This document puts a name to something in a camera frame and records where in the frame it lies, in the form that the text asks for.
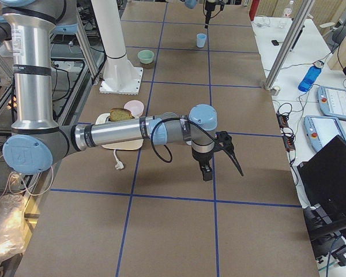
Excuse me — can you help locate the toast slice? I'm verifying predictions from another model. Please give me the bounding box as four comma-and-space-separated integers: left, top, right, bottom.
109, 108, 134, 122

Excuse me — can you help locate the crumpled clear plastic bag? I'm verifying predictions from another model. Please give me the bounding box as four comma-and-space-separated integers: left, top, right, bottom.
0, 194, 25, 261

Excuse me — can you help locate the blue water bottle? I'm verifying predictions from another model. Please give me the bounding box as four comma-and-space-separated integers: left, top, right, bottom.
298, 60, 325, 92

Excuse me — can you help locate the black laptop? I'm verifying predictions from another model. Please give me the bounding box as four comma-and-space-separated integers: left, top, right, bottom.
297, 136, 346, 216

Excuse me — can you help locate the white toaster plug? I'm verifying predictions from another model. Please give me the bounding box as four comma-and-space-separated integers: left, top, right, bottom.
113, 149, 125, 170

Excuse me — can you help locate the green plastic bowl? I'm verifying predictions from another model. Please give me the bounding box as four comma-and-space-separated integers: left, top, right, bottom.
137, 50, 155, 64

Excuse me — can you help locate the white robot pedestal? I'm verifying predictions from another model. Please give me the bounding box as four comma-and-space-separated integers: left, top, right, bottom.
92, 0, 143, 95

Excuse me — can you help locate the far teach pendant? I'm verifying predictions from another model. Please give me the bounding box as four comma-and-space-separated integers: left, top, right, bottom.
317, 86, 346, 121

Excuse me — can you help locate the small black square device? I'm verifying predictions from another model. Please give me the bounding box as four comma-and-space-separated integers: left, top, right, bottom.
271, 40, 280, 46

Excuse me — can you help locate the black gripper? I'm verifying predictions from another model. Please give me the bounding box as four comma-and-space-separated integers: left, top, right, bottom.
191, 148, 213, 181
204, 0, 216, 28

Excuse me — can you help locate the light blue cup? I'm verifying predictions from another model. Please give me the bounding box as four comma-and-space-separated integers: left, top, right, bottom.
196, 33, 207, 48

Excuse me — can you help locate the pink plastic bowl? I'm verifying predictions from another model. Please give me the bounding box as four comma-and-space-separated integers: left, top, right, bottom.
124, 100, 145, 117

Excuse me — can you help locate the aluminium frame post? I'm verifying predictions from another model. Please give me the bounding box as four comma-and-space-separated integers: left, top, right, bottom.
264, 0, 315, 91

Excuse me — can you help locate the near teach pendant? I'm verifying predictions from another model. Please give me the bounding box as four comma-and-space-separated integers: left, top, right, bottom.
304, 115, 346, 152

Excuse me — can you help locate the teach pendant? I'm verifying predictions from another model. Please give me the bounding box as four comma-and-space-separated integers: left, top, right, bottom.
317, 86, 346, 121
304, 115, 346, 152

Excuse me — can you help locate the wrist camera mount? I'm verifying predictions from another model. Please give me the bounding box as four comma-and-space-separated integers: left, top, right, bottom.
213, 131, 244, 176

